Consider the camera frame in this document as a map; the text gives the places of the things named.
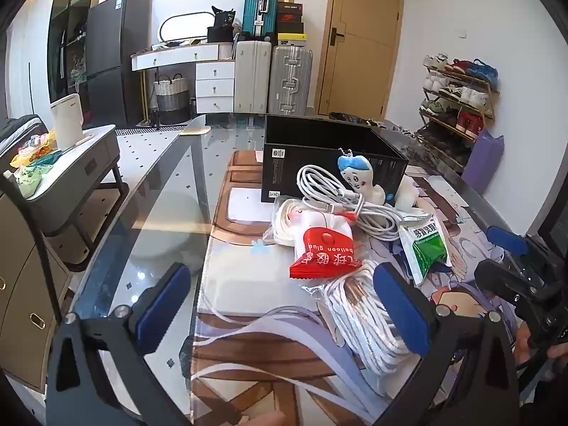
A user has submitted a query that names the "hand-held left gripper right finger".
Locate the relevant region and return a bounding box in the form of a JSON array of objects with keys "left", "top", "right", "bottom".
[{"left": 373, "top": 262, "right": 520, "bottom": 426}]

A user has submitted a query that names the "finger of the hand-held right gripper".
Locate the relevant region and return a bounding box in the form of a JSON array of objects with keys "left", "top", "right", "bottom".
[
  {"left": 474, "top": 260, "right": 547, "bottom": 321},
  {"left": 486, "top": 225, "right": 546, "bottom": 259}
]

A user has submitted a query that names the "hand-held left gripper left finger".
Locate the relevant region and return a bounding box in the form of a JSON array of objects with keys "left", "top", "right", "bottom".
[{"left": 47, "top": 262, "right": 192, "bottom": 426}]

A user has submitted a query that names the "green white packet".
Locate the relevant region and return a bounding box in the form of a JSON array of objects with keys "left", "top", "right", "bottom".
[{"left": 397, "top": 212, "right": 453, "bottom": 285}]

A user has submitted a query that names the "red white packet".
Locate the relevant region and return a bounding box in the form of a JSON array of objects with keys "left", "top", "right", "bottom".
[{"left": 289, "top": 213, "right": 358, "bottom": 280}]

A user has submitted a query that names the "white foam piece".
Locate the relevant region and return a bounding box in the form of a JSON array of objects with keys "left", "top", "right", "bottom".
[{"left": 394, "top": 175, "right": 422, "bottom": 211}]

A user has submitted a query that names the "black storage box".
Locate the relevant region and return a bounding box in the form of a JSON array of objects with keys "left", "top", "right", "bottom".
[{"left": 262, "top": 114, "right": 410, "bottom": 207}]

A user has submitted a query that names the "person's right hand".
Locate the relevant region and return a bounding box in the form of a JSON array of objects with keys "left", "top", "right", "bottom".
[{"left": 517, "top": 322, "right": 568, "bottom": 365}]

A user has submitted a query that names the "purple bag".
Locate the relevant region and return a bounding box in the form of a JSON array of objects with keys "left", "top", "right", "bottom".
[{"left": 461, "top": 128, "right": 504, "bottom": 196}]

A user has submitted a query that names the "printed desk mat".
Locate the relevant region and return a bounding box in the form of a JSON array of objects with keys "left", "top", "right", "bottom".
[{"left": 191, "top": 150, "right": 533, "bottom": 426}]

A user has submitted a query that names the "gold shoe rack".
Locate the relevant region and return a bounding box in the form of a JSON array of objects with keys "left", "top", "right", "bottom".
[{"left": 415, "top": 55, "right": 500, "bottom": 174}]

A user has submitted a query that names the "beige cabinet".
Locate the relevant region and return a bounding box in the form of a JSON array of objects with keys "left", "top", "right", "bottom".
[{"left": 0, "top": 186, "right": 74, "bottom": 393}]

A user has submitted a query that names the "white blue plush toy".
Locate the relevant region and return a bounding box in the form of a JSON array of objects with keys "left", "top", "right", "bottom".
[{"left": 336, "top": 153, "right": 386, "bottom": 207}]

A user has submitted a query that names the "shoe rack with shoes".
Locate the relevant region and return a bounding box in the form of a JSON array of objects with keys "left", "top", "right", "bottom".
[{"left": 415, "top": 53, "right": 500, "bottom": 169}]

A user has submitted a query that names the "black white zigzag rug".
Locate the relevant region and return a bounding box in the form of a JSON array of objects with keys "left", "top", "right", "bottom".
[{"left": 116, "top": 127, "right": 187, "bottom": 136}]

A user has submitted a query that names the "pile of colourful packets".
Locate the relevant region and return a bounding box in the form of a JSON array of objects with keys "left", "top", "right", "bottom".
[{"left": 9, "top": 131, "right": 60, "bottom": 198}]

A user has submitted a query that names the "black round basket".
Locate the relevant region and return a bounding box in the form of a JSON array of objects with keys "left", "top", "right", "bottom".
[{"left": 331, "top": 112, "right": 387, "bottom": 127}]

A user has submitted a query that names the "white electric kettle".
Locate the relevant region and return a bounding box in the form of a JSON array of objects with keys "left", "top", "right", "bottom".
[{"left": 50, "top": 93, "right": 85, "bottom": 151}]

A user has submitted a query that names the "woven laundry basket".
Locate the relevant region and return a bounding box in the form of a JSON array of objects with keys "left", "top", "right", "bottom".
[{"left": 153, "top": 73, "right": 191, "bottom": 126}]

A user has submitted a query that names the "bed with dark blanket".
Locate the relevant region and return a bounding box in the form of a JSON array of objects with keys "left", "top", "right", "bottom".
[{"left": 0, "top": 114, "right": 45, "bottom": 156}]

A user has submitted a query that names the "wooden door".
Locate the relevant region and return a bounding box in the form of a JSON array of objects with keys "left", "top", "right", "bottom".
[{"left": 313, "top": 0, "right": 405, "bottom": 121}]

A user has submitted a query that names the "white vanity desk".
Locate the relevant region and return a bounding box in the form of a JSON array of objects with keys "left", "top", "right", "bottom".
[{"left": 131, "top": 43, "right": 236, "bottom": 114}]

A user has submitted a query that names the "white suitcase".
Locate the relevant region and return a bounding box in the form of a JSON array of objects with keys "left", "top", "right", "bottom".
[{"left": 234, "top": 41, "right": 272, "bottom": 114}]

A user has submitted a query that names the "silver suitcase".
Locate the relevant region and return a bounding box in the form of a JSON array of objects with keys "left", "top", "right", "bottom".
[{"left": 267, "top": 45, "right": 313, "bottom": 116}]

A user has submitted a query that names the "black refrigerator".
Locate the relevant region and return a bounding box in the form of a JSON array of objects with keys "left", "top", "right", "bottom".
[{"left": 86, "top": 0, "right": 154, "bottom": 129}]

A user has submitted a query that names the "oval mirror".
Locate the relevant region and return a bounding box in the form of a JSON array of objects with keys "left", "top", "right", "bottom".
[{"left": 159, "top": 11, "right": 218, "bottom": 43}]

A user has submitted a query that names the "black bag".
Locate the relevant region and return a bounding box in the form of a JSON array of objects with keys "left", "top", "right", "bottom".
[{"left": 208, "top": 6, "right": 236, "bottom": 45}]

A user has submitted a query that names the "glass door wardrobe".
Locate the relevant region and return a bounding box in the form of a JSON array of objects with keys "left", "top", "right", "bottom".
[{"left": 47, "top": 0, "right": 100, "bottom": 116}]

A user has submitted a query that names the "black shoe box red logo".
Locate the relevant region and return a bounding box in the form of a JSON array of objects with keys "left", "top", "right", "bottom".
[{"left": 277, "top": 13, "right": 305, "bottom": 34}]

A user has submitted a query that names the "teal suitcase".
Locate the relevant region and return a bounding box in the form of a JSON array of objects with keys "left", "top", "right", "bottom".
[{"left": 242, "top": 0, "right": 280, "bottom": 40}]

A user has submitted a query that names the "white braided cable coil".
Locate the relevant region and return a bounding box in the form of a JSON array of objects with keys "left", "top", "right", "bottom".
[{"left": 304, "top": 260, "right": 427, "bottom": 376}]

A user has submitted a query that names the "white cable bundle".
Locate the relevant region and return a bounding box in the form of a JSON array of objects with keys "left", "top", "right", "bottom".
[{"left": 296, "top": 164, "right": 406, "bottom": 242}]

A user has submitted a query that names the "white cable in plastic bag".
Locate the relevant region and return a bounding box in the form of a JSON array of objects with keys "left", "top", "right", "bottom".
[{"left": 263, "top": 197, "right": 311, "bottom": 247}]

